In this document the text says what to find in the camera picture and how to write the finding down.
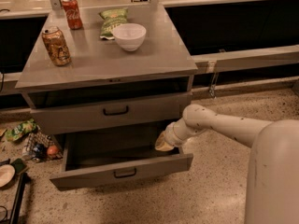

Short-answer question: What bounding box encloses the grey drawer cabinet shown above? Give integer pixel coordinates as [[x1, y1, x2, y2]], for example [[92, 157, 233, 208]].
[[16, 4, 197, 136]]

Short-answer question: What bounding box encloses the black stand on floor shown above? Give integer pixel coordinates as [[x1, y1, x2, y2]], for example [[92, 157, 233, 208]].
[[0, 173, 30, 224]]

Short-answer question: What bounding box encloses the gold patterned soda can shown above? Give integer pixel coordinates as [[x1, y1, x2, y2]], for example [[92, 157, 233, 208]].
[[42, 26, 71, 66]]

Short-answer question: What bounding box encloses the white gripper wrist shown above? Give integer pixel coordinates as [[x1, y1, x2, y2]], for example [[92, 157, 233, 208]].
[[155, 119, 199, 152]]

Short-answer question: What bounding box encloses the red cola can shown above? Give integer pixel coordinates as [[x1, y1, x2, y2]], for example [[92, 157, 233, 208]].
[[62, 0, 83, 30]]

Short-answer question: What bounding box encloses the blue can on floor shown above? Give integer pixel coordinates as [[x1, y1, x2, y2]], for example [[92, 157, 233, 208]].
[[32, 143, 47, 162]]

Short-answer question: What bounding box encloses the green chip bag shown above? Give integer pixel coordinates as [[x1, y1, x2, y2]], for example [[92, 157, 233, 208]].
[[99, 7, 128, 40]]

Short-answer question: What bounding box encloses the wire basket on floor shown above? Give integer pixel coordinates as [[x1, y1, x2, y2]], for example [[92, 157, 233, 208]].
[[21, 133, 63, 161]]

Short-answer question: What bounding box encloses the grey top drawer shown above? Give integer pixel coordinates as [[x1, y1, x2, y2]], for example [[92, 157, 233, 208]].
[[31, 92, 192, 134]]

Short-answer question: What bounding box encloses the green snack bag on floor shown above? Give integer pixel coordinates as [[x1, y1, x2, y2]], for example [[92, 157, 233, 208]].
[[5, 119, 37, 142]]

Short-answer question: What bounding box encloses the orange fruit on floor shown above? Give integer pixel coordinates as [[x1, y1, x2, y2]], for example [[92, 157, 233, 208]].
[[47, 145, 59, 159]]

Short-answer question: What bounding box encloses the white bowl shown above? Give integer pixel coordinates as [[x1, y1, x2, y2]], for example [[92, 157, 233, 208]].
[[112, 23, 147, 51]]

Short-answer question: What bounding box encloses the green sponge on floor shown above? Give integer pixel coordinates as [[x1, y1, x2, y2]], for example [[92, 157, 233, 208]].
[[11, 159, 28, 175]]

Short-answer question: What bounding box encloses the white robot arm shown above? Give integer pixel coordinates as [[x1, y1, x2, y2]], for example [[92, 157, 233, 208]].
[[155, 105, 299, 224]]

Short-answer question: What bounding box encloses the grey drawer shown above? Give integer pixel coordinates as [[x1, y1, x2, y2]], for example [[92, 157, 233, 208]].
[[50, 120, 193, 190], [31, 92, 192, 134]]

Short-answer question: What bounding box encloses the white plate on floor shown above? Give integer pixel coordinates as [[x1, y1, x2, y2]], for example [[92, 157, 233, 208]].
[[0, 164, 15, 188]]

